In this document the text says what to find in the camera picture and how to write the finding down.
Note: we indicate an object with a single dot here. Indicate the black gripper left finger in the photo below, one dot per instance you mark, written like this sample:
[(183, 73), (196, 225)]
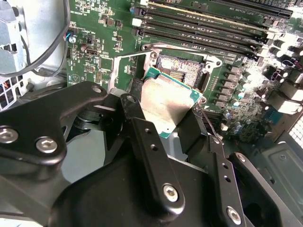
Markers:
[(47, 118)]

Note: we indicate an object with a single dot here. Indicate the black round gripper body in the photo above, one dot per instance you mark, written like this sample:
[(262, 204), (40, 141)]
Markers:
[(106, 201)]

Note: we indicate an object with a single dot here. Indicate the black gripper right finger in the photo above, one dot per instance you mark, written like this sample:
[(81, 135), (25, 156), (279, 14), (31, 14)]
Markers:
[(216, 153)]

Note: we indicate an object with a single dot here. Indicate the silver topped CPU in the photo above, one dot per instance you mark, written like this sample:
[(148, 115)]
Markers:
[(165, 101)]

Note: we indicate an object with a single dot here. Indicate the metal socket cover frame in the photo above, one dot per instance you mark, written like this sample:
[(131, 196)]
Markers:
[(113, 73)]

